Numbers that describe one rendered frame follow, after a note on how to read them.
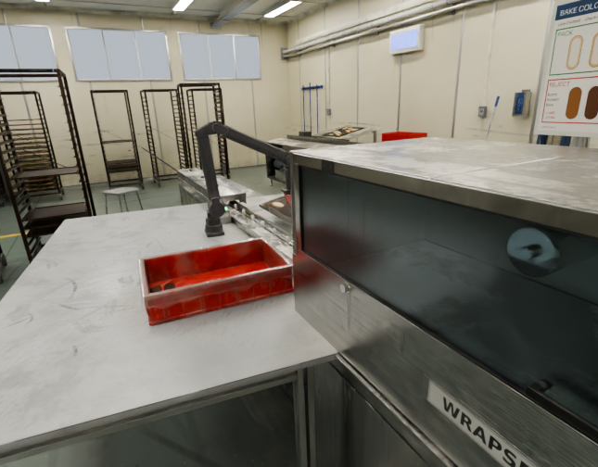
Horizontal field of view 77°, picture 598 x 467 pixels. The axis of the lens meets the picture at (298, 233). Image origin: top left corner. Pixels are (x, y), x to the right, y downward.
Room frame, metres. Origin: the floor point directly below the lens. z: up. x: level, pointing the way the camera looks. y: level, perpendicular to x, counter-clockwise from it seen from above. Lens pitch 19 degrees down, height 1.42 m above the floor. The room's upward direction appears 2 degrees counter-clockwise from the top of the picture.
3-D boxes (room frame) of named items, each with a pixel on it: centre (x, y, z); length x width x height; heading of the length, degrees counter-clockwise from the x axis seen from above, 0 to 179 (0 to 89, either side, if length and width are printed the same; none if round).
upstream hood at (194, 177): (2.80, 0.68, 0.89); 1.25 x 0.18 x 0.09; 27
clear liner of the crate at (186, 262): (1.20, 0.29, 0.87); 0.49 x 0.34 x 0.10; 113
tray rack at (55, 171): (3.62, 2.34, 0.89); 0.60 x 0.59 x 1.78; 115
